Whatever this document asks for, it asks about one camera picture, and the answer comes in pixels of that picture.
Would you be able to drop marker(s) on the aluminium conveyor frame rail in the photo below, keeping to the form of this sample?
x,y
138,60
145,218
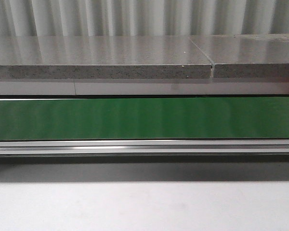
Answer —
x,y
136,148

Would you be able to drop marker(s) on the white pleated curtain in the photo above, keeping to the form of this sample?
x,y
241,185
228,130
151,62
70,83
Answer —
x,y
142,17

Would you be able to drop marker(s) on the grey stone slab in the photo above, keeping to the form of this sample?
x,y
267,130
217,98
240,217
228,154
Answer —
x,y
99,57
246,56

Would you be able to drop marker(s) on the grey stone slab left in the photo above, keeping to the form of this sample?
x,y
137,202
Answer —
x,y
99,57

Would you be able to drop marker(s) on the grey stone slab right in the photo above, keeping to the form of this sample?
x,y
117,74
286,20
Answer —
x,y
246,56

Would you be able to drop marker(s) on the green conveyor belt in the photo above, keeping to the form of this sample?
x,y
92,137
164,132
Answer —
x,y
145,118

